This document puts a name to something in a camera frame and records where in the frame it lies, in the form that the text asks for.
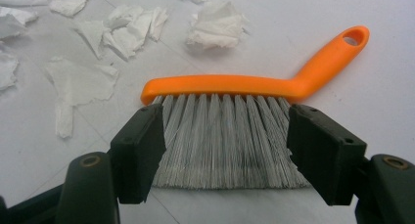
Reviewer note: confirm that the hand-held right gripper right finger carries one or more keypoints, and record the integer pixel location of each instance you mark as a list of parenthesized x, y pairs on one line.
[(326, 155)]

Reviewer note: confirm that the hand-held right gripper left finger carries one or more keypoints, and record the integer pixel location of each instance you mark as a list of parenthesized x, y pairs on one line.
[(138, 152)]

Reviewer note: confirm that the scattered white tissue paper scraps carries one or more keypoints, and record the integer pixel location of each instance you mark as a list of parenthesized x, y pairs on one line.
[(215, 25)]

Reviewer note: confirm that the orange brush with grey bristles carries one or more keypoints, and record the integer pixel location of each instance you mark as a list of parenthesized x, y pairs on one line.
[(228, 85)]

